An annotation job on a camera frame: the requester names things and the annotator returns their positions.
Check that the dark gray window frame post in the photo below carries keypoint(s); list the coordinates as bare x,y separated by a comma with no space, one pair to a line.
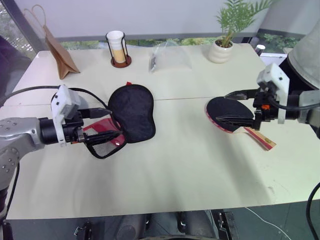
27,25

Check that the black metal table latch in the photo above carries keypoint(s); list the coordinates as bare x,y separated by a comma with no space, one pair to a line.
228,225
82,228

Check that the clear plastic bag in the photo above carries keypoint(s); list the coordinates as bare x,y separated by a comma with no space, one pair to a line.
175,60

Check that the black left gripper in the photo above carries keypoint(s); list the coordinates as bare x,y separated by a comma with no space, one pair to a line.
73,130

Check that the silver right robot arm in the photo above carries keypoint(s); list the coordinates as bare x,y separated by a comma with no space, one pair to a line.
308,107

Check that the white flat box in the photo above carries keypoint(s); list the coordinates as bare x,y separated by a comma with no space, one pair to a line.
273,60

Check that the white paper cup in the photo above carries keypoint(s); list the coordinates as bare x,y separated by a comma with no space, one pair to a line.
115,42

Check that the small white capped bottle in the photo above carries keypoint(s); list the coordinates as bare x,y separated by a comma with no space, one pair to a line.
260,48

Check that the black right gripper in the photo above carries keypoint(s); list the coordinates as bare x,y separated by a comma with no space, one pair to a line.
265,115

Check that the brown paper bag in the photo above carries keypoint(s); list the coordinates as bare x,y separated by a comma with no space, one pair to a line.
60,60

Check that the green plant in white pot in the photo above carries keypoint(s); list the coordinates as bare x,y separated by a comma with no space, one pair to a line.
220,53

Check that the black and red paddle case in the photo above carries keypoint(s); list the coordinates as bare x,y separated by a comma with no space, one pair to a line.
135,112

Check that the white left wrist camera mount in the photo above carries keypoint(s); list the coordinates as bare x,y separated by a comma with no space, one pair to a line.
62,100

